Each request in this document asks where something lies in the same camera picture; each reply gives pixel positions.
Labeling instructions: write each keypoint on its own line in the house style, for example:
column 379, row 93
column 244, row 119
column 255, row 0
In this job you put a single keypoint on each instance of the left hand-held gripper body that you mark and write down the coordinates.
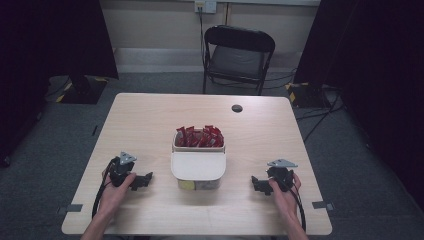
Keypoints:
column 117, row 173

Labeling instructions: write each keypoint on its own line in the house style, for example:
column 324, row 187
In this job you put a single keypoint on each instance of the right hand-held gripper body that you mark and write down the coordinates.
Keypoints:
column 280, row 175

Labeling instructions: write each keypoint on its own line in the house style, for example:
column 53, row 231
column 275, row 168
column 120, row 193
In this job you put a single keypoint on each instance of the person's right hand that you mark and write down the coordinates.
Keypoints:
column 283, row 200

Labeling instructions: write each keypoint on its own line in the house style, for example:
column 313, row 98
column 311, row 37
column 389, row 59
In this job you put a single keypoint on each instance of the person's left hand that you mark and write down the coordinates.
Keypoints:
column 113, row 196

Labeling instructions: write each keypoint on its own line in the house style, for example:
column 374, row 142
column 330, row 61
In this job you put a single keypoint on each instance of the white box lid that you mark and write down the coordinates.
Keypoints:
column 198, row 165

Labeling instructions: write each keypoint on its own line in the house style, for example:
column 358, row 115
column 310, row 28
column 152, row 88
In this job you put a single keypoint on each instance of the grey tape patch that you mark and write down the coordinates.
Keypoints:
column 70, row 208
column 322, row 205

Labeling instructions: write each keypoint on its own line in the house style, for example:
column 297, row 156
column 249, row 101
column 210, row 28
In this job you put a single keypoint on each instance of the white storage box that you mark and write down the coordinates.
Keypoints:
column 200, row 184

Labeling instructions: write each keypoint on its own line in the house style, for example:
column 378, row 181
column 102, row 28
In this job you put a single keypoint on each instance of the pile of red packets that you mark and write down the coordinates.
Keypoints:
column 200, row 137

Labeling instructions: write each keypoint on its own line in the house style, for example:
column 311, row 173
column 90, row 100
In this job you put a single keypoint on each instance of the black stand base yellow tape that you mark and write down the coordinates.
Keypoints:
column 85, row 90
column 305, row 95

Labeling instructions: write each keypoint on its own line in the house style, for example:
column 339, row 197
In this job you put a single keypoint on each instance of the black folding chair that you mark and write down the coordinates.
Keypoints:
column 238, row 58

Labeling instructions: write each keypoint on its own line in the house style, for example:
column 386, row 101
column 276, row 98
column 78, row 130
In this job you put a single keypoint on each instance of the dark curtain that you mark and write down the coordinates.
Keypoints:
column 43, row 60
column 380, row 83

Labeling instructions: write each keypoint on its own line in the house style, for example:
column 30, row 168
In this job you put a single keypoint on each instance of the white wall outlet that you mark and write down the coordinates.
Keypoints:
column 205, row 6

